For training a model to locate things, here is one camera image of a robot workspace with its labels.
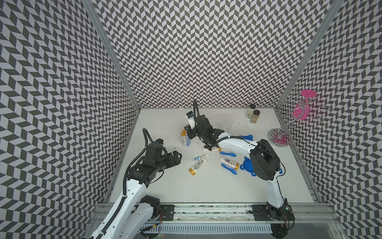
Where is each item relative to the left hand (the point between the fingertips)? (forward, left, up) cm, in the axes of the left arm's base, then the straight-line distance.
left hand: (175, 159), depth 77 cm
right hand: (+20, -5, +1) cm, 20 cm away
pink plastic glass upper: (+31, -75, +18) cm, 83 cm away
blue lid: (+22, -48, -14) cm, 55 cm away
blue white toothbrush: (+17, -6, -12) cm, 22 cm away
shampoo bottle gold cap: (+12, -26, -12) cm, 31 cm away
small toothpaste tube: (+7, -13, -13) cm, 19 cm away
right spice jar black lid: (+35, -52, -6) cm, 63 cm away
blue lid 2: (-1, -61, -14) cm, 62 cm away
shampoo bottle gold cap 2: (+3, -31, -12) cm, 33 cm away
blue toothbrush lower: (0, -31, -15) cm, 34 cm away
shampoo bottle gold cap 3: (-1, -9, -12) cm, 15 cm away
